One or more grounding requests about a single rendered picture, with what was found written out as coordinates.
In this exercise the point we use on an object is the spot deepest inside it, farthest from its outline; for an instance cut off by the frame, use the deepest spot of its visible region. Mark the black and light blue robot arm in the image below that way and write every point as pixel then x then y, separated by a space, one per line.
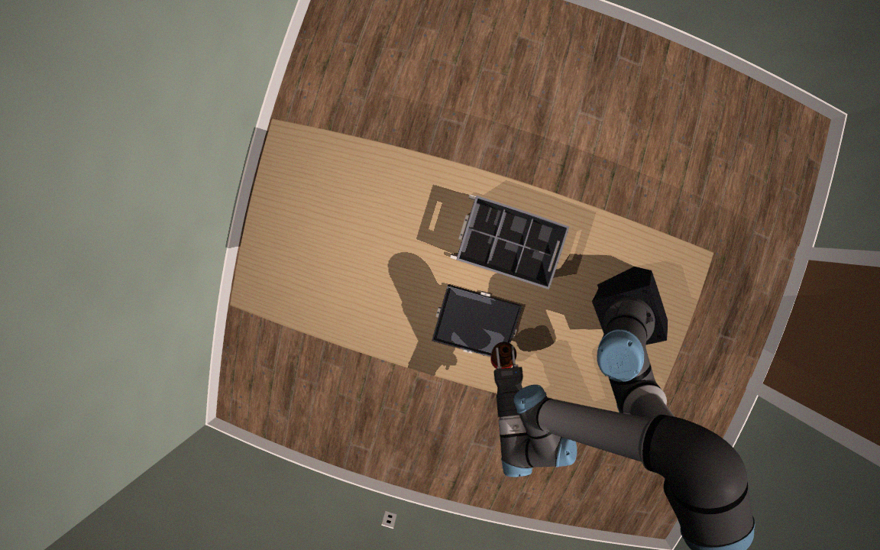
pixel 705 474

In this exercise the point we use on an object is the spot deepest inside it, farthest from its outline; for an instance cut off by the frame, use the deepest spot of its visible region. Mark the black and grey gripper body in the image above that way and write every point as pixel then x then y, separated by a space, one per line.
pixel 509 382

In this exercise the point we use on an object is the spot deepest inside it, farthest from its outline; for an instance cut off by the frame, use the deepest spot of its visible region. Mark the brown bottle with red label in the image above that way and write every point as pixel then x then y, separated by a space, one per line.
pixel 505 355

